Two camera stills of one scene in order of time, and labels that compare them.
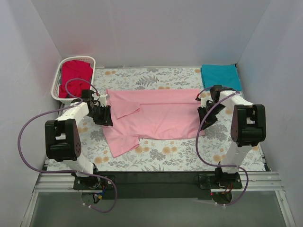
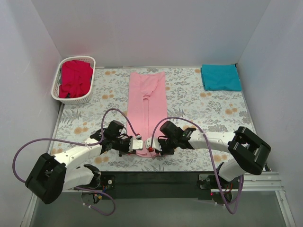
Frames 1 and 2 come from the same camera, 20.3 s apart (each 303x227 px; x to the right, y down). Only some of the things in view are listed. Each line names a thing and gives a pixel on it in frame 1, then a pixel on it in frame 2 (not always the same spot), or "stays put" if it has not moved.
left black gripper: x=104 y=116 → x=128 y=146
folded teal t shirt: x=227 y=75 stays put
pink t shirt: x=148 y=114 → x=147 y=105
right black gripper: x=208 y=114 → x=161 y=145
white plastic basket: x=57 y=81 stays put
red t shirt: x=71 y=69 stays put
